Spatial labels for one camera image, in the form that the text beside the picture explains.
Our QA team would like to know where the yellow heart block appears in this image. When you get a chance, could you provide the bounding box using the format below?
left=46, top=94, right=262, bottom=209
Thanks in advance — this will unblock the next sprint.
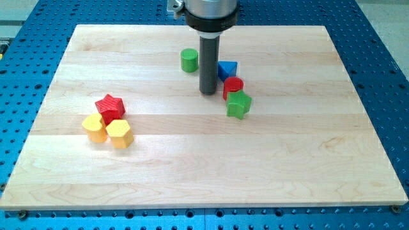
left=82, top=113, right=107, bottom=143

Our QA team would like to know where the green cylinder block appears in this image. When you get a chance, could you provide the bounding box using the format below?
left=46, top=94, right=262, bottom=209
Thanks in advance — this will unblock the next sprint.
left=180, top=48, right=199, bottom=73

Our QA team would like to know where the green star block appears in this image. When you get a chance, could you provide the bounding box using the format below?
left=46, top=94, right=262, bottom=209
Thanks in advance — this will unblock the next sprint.
left=226, top=89, right=252, bottom=119

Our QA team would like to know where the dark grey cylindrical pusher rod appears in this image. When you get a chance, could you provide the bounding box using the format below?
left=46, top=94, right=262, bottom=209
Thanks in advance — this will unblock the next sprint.
left=199, top=37, right=219, bottom=95

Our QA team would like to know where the red cylinder block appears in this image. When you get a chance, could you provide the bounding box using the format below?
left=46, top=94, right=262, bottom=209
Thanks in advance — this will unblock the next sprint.
left=223, top=77, right=244, bottom=100

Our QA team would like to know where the red star block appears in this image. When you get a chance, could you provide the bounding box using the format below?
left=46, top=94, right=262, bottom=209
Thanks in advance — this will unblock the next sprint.
left=95, top=94, right=125, bottom=125

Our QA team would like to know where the yellow hexagon block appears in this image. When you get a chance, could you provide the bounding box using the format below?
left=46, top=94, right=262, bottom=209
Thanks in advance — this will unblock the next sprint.
left=106, top=119, right=134, bottom=149

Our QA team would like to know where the blue triangle block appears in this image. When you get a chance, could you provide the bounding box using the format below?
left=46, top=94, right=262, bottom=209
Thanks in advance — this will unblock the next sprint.
left=218, top=61, right=238, bottom=82

